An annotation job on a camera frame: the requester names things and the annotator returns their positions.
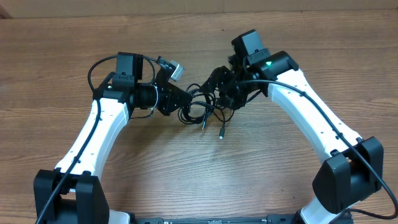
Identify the black left camera cable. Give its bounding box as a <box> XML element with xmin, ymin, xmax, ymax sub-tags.
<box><xmin>35</xmin><ymin>55</ymin><xmax>156</xmax><ymax>224</ymax></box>

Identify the black camera cable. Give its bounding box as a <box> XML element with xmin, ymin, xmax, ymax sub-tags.
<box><xmin>35</xmin><ymin>55</ymin><xmax>156</xmax><ymax>224</ymax></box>
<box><xmin>236</xmin><ymin>79</ymin><xmax>398</xmax><ymax>220</ymax></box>

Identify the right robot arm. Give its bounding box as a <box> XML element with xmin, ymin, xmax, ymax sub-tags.
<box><xmin>200</xmin><ymin>30</ymin><xmax>384</xmax><ymax>223</ymax></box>

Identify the black right camera cable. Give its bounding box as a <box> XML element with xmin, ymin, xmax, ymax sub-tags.
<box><xmin>236</xmin><ymin>79</ymin><xmax>398</xmax><ymax>220</ymax></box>

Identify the black USB cable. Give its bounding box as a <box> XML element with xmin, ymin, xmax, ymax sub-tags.
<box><xmin>177</xmin><ymin>83</ymin><xmax>236</xmax><ymax>140</ymax></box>

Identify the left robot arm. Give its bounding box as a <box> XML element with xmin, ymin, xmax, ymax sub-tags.
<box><xmin>34</xmin><ymin>52</ymin><xmax>192</xmax><ymax>223</ymax></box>

